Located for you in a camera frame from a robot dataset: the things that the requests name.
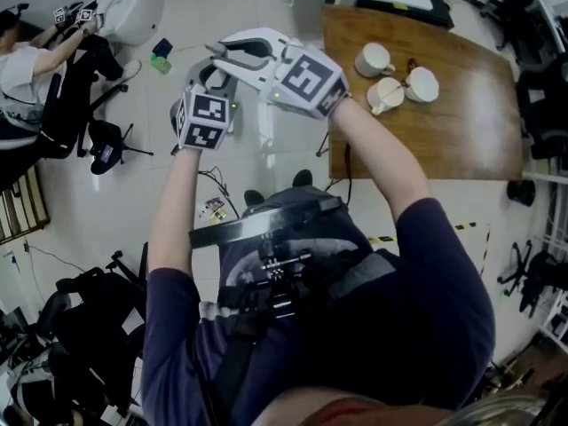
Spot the person's left forearm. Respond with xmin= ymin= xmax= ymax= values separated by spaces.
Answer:
xmin=147 ymin=146 xmax=215 ymax=279

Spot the green plastic bottle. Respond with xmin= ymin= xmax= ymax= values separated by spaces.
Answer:
xmin=149 ymin=55 xmax=173 ymax=76

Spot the white toilet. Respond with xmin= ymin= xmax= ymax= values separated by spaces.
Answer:
xmin=73 ymin=0 xmax=165 ymax=47

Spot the brown wooden table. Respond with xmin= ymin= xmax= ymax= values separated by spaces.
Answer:
xmin=315 ymin=4 xmax=525 ymax=182

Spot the black camera on tripod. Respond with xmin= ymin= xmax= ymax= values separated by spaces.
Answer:
xmin=87 ymin=120 xmax=155 ymax=177

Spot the grey black office chair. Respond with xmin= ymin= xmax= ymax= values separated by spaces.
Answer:
xmin=0 ymin=37 xmax=130 ymax=164

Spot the blue cloth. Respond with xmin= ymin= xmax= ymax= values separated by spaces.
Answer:
xmin=151 ymin=37 xmax=175 ymax=58

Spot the person's navy shirt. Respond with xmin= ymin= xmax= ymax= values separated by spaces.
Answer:
xmin=140 ymin=197 xmax=497 ymax=426

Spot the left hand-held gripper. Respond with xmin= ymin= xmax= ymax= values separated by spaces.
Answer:
xmin=170 ymin=58 xmax=244 ymax=152

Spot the person's right forearm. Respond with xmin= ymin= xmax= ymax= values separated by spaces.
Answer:
xmin=329 ymin=98 xmax=435 ymax=225

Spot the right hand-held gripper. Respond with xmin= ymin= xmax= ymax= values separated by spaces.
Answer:
xmin=211 ymin=27 xmax=352 ymax=122

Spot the person's face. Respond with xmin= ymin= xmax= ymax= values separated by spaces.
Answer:
xmin=256 ymin=388 xmax=454 ymax=426

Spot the yellow black floor tape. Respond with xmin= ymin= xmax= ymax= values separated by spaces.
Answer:
xmin=367 ymin=222 xmax=477 ymax=244

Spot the white shelving unit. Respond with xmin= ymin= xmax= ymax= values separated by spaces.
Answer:
xmin=539 ymin=228 xmax=568 ymax=352

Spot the black chest harness pack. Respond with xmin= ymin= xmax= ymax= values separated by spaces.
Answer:
xmin=188 ymin=195 xmax=397 ymax=327

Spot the black metal equipment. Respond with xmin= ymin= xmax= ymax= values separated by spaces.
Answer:
xmin=516 ymin=55 xmax=568 ymax=162

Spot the wooden rack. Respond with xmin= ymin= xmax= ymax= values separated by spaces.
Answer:
xmin=0 ymin=164 xmax=51 ymax=245

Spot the white paper cup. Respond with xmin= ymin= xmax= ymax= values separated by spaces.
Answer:
xmin=353 ymin=42 xmax=397 ymax=79
xmin=404 ymin=66 xmax=441 ymax=104
xmin=366 ymin=76 xmax=406 ymax=117

